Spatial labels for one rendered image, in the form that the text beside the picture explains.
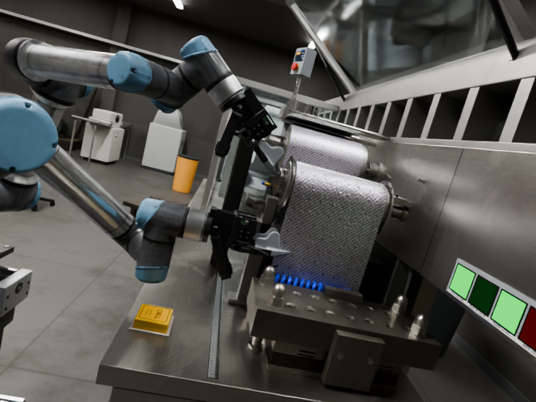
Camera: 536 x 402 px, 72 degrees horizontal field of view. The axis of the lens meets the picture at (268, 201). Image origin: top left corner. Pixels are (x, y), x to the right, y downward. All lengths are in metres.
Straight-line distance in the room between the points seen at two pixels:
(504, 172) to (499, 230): 0.11
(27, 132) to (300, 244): 0.60
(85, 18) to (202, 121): 3.44
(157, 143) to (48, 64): 7.76
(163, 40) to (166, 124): 2.10
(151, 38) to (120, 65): 9.00
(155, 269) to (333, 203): 0.44
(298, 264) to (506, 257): 0.44
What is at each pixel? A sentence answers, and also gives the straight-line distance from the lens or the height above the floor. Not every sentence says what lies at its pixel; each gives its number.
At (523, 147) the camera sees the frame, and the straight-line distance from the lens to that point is 0.79.
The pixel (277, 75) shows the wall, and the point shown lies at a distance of 9.49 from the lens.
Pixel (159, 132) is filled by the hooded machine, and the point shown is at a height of 0.87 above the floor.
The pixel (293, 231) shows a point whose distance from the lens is 0.90.
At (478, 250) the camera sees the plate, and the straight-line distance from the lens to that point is 0.80.
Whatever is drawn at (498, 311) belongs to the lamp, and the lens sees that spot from 0.73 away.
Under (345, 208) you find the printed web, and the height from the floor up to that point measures 1.23.
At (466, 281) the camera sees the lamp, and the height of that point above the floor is 1.19.
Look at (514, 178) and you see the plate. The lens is 0.78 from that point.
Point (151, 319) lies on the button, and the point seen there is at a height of 0.92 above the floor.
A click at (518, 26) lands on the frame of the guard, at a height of 1.68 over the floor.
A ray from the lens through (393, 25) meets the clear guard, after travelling 1.27.
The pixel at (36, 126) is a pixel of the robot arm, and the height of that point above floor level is 1.27.
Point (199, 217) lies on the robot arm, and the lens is 0.86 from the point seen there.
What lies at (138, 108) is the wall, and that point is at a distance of 9.69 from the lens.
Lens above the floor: 1.35
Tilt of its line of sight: 9 degrees down
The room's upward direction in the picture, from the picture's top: 15 degrees clockwise
